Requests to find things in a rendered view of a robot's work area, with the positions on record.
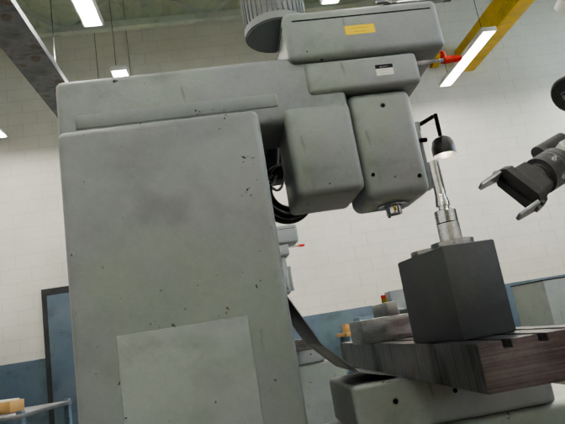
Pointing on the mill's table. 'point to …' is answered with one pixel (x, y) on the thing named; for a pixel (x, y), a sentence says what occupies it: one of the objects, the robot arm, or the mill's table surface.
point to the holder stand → (456, 291)
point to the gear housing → (364, 76)
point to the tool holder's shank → (438, 185)
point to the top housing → (361, 34)
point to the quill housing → (387, 151)
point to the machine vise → (382, 325)
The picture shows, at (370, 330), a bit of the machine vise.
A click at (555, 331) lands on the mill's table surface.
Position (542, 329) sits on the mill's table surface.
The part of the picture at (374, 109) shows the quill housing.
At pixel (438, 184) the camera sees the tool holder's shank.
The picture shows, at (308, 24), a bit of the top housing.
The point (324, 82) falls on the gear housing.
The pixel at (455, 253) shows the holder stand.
